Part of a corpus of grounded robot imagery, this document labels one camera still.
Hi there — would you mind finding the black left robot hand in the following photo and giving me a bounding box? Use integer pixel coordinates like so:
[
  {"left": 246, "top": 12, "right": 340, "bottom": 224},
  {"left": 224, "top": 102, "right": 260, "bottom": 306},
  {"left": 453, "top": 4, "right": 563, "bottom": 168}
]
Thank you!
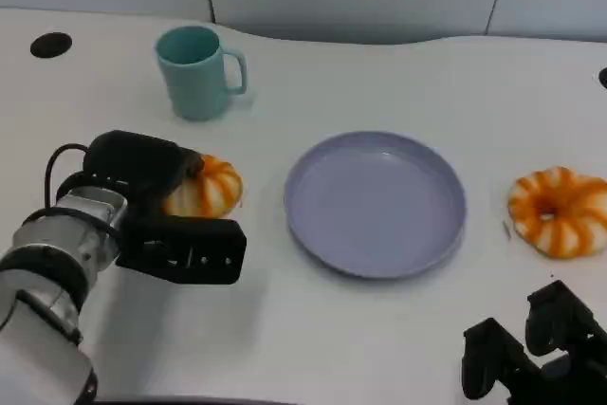
[{"left": 83, "top": 129, "right": 206, "bottom": 216}]

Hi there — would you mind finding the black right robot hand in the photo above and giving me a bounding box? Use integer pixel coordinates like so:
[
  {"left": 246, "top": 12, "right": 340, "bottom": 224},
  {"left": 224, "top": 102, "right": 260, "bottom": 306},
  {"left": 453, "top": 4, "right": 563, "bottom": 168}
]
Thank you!
[{"left": 461, "top": 280, "right": 607, "bottom": 405}]

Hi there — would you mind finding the orange white pumpkin-shaped bread roll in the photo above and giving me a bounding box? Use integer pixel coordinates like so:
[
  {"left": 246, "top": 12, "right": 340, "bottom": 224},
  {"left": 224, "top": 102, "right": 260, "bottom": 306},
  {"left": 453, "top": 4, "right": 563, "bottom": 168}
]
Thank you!
[{"left": 163, "top": 154, "right": 244, "bottom": 219}]

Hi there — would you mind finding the pale green mug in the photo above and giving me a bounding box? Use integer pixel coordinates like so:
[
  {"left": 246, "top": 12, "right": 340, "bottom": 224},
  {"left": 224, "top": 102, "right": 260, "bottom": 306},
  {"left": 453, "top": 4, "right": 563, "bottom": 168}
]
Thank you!
[{"left": 155, "top": 26, "right": 248, "bottom": 121}]

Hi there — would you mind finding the black table grommet hole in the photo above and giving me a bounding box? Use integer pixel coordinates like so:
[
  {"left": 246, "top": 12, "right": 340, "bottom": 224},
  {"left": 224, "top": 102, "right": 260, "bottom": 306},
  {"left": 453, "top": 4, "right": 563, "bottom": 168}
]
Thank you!
[{"left": 29, "top": 31, "right": 73, "bottom": 59}]

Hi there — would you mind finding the lilac plate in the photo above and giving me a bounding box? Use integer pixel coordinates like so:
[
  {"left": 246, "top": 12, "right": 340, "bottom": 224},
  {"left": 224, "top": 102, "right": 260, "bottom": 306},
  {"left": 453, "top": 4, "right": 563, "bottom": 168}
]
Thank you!
[{"left": 284, "top": 130, "right": 468, "bottom": 281}]

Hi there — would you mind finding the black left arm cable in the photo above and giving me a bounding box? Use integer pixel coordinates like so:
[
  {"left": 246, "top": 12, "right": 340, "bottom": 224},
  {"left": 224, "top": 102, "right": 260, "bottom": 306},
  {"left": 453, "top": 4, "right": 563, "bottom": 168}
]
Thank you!
[{"left": 45, "top": 142, "right": 89, "bottom": 210}]

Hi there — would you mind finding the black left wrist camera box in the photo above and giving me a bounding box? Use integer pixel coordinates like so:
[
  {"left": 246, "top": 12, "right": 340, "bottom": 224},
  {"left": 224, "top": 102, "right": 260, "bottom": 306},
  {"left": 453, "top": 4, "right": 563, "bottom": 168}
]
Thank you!
[{"left": 116, "top": 212, "right": 248, "bottom": 285}]

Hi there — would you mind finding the orange white ring-shaped bread roll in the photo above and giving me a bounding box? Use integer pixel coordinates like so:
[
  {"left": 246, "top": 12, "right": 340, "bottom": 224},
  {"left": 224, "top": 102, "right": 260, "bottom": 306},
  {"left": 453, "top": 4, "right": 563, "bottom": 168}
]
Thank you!
[{"left": 506, "top": 165, "right": 607, "bottom": 260}]

